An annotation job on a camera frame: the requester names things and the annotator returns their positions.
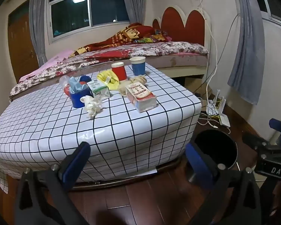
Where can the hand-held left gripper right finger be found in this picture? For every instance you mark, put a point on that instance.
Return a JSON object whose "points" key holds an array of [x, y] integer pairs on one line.
{"points": [[199, 166]]}

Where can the white tissue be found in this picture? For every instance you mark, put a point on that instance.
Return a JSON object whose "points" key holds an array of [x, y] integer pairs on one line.
{"points": [[92, 105]]}

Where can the black trash bin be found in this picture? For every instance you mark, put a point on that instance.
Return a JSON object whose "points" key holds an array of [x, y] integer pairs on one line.
{"points": [[215, 147]]}

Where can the sliding window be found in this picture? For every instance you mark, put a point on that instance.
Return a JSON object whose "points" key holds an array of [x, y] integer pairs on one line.
{"points": [[70, 14]]}

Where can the blue paper cup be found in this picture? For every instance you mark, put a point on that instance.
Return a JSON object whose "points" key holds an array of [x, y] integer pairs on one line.
{"points": [[138, 68]]}

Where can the yellow rubber glove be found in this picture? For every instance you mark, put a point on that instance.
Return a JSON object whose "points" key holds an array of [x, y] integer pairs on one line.
{"points": [[107, 79]]}

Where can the brown wooden door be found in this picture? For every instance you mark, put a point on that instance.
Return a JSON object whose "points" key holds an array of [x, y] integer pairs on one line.
{"points": [[21, 46]]}

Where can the blue ball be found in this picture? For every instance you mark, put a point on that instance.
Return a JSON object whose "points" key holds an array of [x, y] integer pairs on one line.
{"points": [[85, 78]]}

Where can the pink cloth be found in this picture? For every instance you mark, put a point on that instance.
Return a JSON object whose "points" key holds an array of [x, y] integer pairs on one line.
{"points": [[58, 59]]}

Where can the grey tied curtain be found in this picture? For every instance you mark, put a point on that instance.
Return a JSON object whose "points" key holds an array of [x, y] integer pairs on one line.
{"points": [[248, 51]]}

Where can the dark blue cup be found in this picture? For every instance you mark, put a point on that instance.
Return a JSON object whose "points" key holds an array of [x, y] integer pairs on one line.
{"points": [[78, 99]]}

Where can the red plastic bag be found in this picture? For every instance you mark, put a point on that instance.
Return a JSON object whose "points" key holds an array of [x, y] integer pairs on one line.
{"points": [[66, 91]]}

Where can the red and white carton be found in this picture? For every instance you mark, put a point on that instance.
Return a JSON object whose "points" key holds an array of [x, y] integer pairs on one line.
{"points": [[140, 96]]}

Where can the cardboard box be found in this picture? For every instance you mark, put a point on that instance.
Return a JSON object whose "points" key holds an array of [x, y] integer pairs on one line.
{"points": [[199, 84]]}

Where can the bed frame with mattress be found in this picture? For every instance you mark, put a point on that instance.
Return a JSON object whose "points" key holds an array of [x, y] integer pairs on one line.
{"points": [[185, 62]]}

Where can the clear plastic bottle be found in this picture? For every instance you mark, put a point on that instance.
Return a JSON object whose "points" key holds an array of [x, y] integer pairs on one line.
{"points": [[63, 82]]}

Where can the beige cloth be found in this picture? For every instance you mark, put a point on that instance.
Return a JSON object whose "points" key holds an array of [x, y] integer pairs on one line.
{"points": [[137, 79]]}

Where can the red patterned blanket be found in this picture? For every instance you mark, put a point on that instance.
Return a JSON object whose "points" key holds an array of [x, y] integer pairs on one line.
{"points": [[121, 36]]}

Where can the floral quilt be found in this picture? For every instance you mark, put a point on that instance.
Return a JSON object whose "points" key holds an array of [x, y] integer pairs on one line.
{"points": [[154, 49]]}

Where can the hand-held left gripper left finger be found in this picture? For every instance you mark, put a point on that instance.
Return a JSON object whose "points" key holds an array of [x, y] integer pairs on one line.
{"points": [[76, 164]]}

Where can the red heart-shaped headboard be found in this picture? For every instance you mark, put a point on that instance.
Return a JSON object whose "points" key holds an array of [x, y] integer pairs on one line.
{"points": [[175, 25]]}

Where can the red paper cup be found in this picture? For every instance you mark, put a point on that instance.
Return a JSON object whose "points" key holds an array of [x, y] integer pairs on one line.
{"points": [[119, 72]]}

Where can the light blue tissue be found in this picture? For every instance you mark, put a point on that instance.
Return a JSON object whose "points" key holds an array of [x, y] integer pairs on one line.
{"points": [[75, 84]]}

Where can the green and white carton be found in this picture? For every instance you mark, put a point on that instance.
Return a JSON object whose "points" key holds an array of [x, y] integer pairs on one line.
{"points": [[98, 88]]}

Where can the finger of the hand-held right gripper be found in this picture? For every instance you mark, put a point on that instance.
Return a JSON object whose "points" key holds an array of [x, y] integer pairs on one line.
{"points": [[278, 124], [253, 141]]}

